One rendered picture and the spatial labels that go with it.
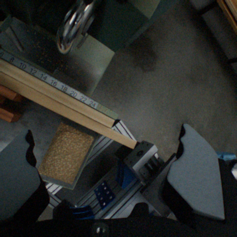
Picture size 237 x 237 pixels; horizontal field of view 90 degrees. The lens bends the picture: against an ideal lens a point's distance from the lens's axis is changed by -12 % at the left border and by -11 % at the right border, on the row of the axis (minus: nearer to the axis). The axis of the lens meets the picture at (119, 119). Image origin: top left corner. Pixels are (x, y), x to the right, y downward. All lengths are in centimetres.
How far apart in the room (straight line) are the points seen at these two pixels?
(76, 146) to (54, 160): 5
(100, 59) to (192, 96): 167
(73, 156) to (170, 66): 163
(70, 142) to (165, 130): 145
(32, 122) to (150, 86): 134
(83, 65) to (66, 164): 29
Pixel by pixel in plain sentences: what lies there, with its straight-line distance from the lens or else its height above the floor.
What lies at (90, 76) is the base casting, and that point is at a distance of 44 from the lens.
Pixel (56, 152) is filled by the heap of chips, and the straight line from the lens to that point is 31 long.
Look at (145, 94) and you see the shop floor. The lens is 147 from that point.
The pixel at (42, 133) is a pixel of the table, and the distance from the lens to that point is 32.
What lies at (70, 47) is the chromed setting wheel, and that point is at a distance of 20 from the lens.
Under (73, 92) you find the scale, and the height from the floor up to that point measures 96.
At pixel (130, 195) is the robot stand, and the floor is 73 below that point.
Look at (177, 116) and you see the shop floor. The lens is 178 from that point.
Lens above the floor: 122
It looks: 67 degrees down
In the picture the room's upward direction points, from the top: 98 degrees clockwise
